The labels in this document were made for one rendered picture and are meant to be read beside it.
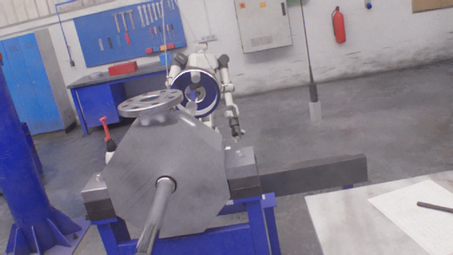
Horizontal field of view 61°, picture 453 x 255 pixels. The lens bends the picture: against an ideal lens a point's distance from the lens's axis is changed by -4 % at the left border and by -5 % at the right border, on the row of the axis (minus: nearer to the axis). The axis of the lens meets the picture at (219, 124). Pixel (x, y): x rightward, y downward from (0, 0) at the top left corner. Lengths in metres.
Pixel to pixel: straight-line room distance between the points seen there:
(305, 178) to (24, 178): 2.27
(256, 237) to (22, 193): 2.23
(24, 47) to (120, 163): 5.64
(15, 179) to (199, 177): 2.14
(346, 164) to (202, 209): 0.79
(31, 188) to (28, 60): 3.90
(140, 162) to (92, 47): 5.65
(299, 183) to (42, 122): 5.81
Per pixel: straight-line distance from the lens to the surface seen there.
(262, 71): 6.80
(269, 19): 6.37
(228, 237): 1.74
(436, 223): 1.58
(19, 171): 3.44
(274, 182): 2.03
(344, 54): 6.95
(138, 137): 1.54
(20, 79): 7.27
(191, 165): 1.55
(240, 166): 1.56
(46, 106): 7.19
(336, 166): 2.04
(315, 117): 2.47
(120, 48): 6.98
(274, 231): 2.19
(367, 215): 1.61
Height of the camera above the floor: 1.76
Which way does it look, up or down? 18 degrees down
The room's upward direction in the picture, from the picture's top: 12 degrees counter-clockwise
